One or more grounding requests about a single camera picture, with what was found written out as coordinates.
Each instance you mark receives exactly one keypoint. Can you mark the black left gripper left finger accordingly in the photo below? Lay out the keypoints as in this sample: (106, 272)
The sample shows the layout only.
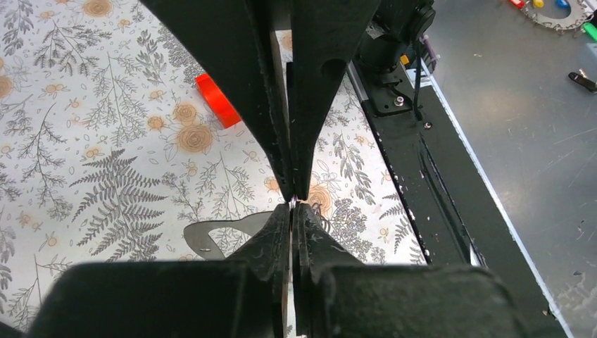
(243, 295)

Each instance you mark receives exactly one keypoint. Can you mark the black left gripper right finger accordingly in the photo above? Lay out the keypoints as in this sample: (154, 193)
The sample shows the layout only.
(336, 295)

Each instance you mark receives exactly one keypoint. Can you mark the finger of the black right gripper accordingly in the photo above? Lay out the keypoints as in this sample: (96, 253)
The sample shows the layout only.
(325, 37)
(234, 42)

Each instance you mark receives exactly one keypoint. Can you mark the grey metal key holder plate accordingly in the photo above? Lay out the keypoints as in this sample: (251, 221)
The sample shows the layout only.
(221, 239)

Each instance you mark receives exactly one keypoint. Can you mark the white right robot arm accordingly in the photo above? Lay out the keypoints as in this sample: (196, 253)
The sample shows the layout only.
(394, 26)

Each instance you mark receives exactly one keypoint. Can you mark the round keyring with tags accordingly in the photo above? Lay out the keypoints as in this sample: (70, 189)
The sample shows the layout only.
(560, 16)

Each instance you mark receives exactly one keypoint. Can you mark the red key tag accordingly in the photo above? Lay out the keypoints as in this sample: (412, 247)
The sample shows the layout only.
(217, 101)

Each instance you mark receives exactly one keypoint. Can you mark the floral table mat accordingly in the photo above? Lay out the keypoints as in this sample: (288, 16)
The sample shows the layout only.
(107, 152)

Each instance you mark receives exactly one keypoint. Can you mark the loose key tags on bench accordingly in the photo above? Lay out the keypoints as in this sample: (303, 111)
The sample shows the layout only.
(581, 79)

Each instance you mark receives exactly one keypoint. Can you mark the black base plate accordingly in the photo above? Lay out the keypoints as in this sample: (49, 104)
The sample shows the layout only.
(448, 198)

